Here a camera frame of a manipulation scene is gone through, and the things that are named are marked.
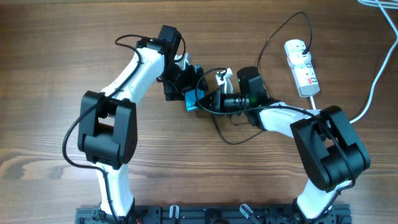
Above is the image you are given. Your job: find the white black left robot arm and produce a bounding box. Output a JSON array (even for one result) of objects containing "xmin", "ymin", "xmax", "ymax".
[{"xmin": 78, "ymin": 25, "xmax": 203, "ymax": 223}]

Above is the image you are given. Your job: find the black left camera cable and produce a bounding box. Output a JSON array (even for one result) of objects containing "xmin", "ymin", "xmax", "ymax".
[{"xmin": 62, "ymin": 34, "xmax": 150, "ymax": 224}]

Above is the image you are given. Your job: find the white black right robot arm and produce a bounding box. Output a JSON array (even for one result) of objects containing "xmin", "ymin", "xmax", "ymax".
[{"xmin": 194, "ymin": 67, "xmax": 371, "ymax": 223}]

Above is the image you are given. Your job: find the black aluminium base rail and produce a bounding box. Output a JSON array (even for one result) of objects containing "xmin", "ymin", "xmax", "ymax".
[{"xmin": 75, "ymin": 204, "xmax": 353, "ymax": 224}]

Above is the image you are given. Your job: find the white cables top right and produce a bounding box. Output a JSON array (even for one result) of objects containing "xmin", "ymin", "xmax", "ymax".
[{"xmin": 356, "ymin": 0, "xmax": 398, "ymax": 10}]

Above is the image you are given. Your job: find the white power strip cord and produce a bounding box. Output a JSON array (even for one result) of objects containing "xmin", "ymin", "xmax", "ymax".
[{"xmin": 309, "ymin": 0, "xmax": 398, "ymax": 124}]

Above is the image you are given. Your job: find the black USB charger cable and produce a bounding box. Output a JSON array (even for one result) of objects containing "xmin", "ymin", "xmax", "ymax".
[{"xmin": 211, "ymin": 11, "xmax": 313, "ymax": 146}]

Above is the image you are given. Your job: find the black right camera cable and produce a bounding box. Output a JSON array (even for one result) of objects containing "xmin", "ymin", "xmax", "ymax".
[{"xmin": 194, "ymin": 67, "xmax": 357, "ymax": 190}]

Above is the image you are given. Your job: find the black camera cable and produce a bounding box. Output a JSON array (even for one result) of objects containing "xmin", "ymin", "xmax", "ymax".
[
  {"xmin": 62, "ymin": 34, "xmax": 150, "ymax": 224},
  {"xmin": 194, "ymin": 67, "xmax": 357, "ymax": 190}
]

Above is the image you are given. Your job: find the white power strip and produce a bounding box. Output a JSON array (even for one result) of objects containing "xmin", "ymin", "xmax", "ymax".
[{"xmin": 284, "ymin": 39, "xmax": 320, "ymax": 98}]

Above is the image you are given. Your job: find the teal screen smartphone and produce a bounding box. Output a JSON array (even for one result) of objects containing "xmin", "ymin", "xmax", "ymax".
[{"xmin": 185, "ymin": 90, "xmax": 205, "ymax": 111}]

